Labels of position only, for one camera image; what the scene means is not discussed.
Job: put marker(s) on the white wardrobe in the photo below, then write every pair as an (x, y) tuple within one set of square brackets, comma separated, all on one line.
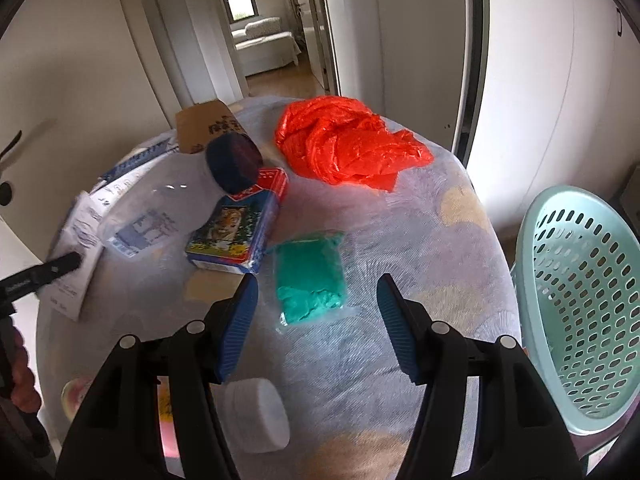
[(540, 85)]

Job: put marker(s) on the person's left hand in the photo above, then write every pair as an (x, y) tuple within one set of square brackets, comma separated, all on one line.
[(24, 375)]

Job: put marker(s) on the small round patterned item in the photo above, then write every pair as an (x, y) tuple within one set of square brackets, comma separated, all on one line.
[(74, 396)]

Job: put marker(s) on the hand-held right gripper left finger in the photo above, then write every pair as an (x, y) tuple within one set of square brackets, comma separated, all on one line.
[(240, 327)]

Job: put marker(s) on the tiger print box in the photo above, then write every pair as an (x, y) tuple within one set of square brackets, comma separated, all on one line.
[(227, 230)]

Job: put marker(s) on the red patterned box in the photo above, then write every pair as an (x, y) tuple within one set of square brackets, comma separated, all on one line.
[(272, 182)]

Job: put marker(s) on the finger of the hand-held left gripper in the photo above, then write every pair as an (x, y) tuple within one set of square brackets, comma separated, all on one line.
[(52, 267)]

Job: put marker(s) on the pink packet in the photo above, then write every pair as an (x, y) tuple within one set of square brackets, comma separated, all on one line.
[(167, 430)]

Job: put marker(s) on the brown cardboard piece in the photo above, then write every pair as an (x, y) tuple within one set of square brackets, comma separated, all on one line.
[(197, 125)]

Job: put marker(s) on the blue and white paper packaging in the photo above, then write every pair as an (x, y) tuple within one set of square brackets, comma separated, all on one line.
[(135, 162)]

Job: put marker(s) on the teal plastic laundry basket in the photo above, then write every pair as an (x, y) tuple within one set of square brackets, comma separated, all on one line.
[(560, 198)]

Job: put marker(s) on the dark blue round roll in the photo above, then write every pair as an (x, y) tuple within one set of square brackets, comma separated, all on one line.
[(232, 160)]

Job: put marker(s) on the green cloth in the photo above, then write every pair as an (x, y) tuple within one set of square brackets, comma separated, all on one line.
[(310, 270)]

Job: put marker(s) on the clear plastic container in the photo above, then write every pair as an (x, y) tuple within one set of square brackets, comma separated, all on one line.
[(150, 200)]

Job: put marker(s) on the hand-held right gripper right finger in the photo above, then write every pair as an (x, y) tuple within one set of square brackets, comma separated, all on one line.
[(395, 327)]

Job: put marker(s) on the red cloth item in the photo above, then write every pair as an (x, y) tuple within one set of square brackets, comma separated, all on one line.
[(345, 140)]

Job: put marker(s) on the white paper receipt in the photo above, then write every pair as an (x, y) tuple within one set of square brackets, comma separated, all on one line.
[(80, 230)]

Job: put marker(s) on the white round lid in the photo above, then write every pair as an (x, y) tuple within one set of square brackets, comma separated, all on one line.
[(255, 412)]

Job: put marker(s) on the white sofa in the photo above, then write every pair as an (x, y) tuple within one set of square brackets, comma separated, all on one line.
[(265, 45)]

